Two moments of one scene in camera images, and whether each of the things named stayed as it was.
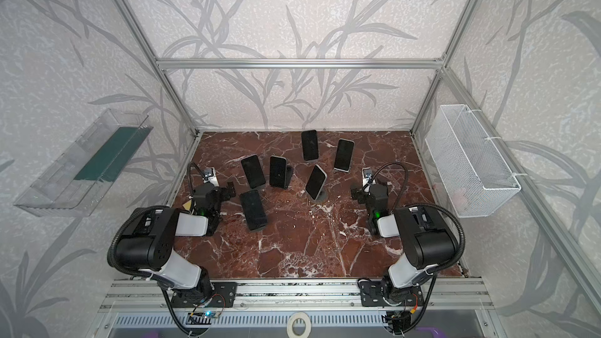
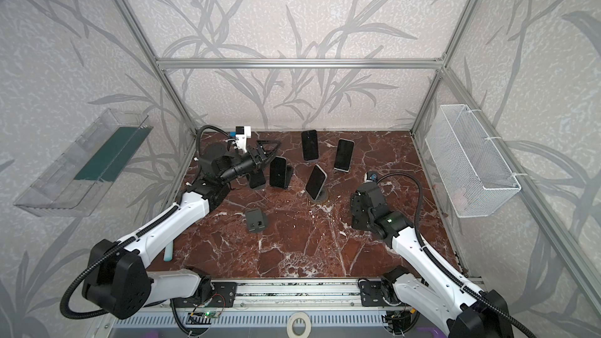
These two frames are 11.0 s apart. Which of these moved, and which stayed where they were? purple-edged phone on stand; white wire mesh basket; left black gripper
Moved: left black gripper
Stayed: purple-edged phone on stand; white wire mesh basket
